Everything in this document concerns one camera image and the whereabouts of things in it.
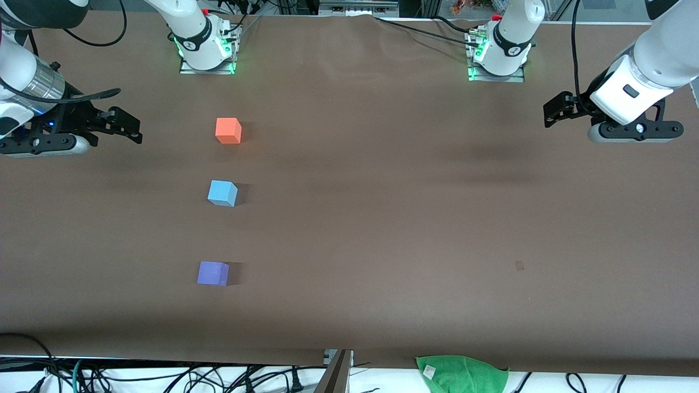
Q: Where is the light blue foam block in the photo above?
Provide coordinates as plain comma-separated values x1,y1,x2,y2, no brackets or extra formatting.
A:
207,180,239,207

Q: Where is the orange foam block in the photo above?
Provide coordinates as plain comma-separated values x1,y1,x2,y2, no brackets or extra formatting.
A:
215,117,242,145

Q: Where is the purple foam block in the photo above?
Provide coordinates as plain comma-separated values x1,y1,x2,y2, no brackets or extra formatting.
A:
197,260,230,287

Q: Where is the brown table cover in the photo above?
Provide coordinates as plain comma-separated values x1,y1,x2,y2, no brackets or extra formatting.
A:
0,11,699,377

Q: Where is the green cloth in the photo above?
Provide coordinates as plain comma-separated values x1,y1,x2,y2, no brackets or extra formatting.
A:
415,355,510,393

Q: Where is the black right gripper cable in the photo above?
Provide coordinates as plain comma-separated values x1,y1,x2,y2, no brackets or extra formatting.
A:
0,76,121,105

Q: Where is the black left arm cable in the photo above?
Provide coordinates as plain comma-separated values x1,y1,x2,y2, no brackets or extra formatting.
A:
570,0,597,103

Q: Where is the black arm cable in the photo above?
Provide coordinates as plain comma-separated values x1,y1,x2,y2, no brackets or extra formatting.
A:
570,0,597,103
63,0,128,47

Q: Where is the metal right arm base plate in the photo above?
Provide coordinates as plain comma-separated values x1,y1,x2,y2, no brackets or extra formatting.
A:
179,25,238,75

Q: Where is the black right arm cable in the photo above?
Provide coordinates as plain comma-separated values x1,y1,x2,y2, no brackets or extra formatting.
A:
63,0,128,47

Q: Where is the black table cable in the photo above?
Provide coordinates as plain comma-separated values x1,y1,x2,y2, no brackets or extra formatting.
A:
373,15,484,45

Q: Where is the aluminium frame rail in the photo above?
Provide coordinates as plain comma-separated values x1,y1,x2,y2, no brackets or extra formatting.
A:
318,0,400,18

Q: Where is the black looped floor cable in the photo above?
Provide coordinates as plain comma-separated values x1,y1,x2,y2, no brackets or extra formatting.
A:
0,332,62,393

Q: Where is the tangled black cable bundle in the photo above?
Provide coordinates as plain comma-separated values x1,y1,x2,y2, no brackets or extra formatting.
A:
82,363,328,393

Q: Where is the grey metal post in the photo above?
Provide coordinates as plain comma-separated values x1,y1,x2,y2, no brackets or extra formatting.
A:
314,349,353,393

